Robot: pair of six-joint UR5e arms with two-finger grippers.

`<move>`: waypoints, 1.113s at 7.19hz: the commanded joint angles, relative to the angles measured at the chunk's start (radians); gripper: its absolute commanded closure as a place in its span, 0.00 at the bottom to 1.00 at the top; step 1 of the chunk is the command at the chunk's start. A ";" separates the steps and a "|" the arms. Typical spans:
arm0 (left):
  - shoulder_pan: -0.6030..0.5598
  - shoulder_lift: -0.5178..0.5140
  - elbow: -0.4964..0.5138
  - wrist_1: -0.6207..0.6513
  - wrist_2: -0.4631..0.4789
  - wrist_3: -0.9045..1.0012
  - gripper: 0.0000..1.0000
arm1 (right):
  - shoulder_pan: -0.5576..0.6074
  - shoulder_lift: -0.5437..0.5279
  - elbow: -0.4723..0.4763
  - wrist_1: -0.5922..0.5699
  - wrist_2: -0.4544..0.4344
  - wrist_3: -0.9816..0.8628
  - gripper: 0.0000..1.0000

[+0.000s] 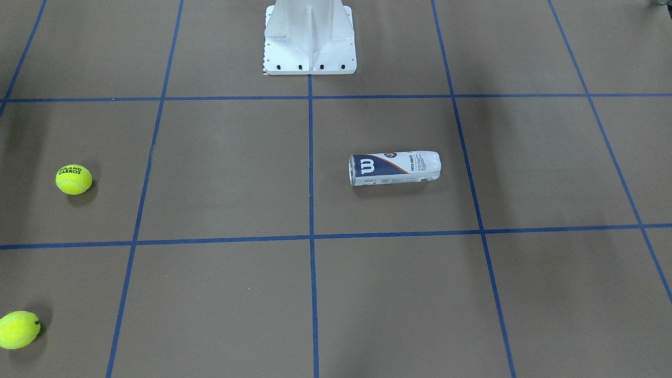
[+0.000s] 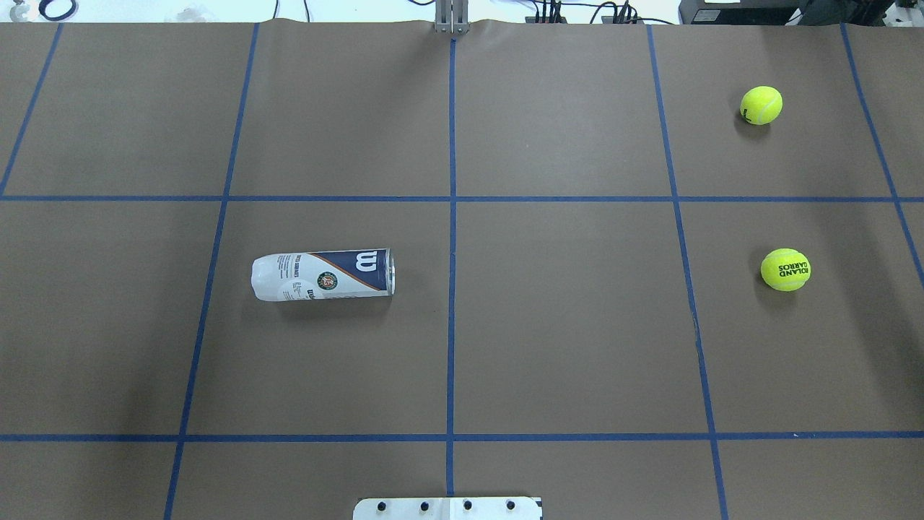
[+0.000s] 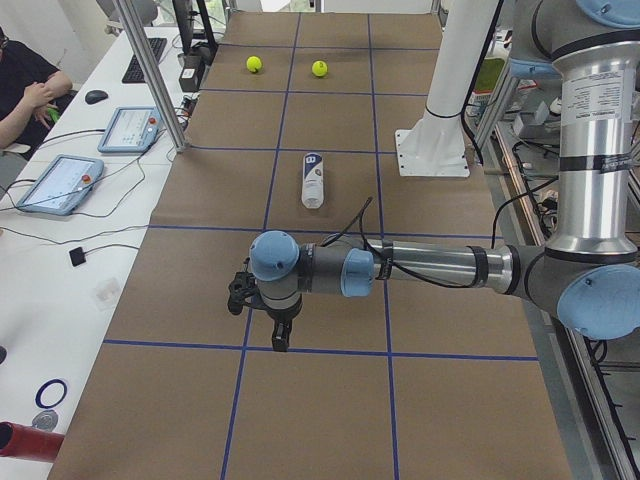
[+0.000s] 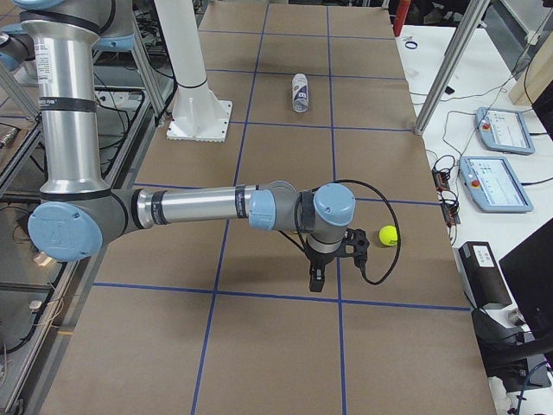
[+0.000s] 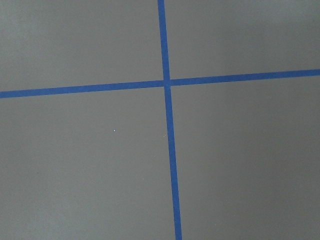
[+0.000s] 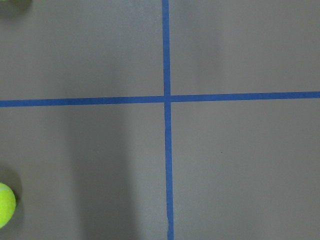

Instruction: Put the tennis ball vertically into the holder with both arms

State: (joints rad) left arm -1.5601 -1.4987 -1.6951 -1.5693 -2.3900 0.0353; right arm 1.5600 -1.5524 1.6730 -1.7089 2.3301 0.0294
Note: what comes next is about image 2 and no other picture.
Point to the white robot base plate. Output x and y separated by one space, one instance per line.
514 507

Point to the yellow Roland Garros tennis ball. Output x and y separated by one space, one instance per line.
785 270

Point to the brown paper table mat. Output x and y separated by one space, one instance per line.
577 216

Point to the grey aluminium frame post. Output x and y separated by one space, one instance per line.
451 17

